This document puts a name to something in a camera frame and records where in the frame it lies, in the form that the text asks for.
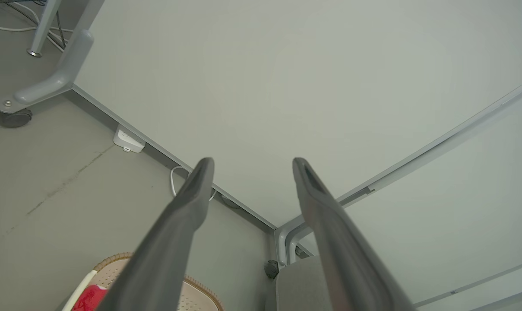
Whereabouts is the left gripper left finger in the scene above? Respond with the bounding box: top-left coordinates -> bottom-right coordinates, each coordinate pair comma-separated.
98,157 -> 215,311

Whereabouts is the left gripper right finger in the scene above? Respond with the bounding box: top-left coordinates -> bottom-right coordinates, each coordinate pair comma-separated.
292,157 -> 417,311

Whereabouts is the red printed T-shirt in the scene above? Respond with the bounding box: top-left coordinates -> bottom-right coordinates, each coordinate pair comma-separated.
72,284 -> 110,311

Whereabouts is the beige woven laundry basket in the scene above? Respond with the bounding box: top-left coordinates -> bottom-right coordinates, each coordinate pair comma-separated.
62,253 -> 225,311

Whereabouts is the white power adapter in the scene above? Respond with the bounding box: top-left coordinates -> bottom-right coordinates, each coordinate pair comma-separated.
113,125 -> 146,153

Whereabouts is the black caster wheel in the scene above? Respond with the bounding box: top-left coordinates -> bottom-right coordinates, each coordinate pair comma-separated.
0,108 -> 33,128

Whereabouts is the grey partition foot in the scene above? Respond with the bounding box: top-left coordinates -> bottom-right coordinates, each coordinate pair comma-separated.
0,0 -> 106,115

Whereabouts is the grey table leg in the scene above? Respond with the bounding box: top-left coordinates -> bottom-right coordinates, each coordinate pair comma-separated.
27,0 -> 63,58

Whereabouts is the grey partition corner frame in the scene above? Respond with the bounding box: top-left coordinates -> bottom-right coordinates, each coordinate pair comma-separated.
275,215 -> 314,267

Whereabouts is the white cable loop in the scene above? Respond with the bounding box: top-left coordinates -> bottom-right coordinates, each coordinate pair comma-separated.
170,166 -> 217,202

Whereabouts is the aluminium partition rail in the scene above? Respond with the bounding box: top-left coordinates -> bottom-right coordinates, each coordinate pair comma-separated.
338,76 -> 522,209

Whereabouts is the white floor cable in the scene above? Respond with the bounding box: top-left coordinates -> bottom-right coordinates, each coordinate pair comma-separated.
0,0 -> 73,33

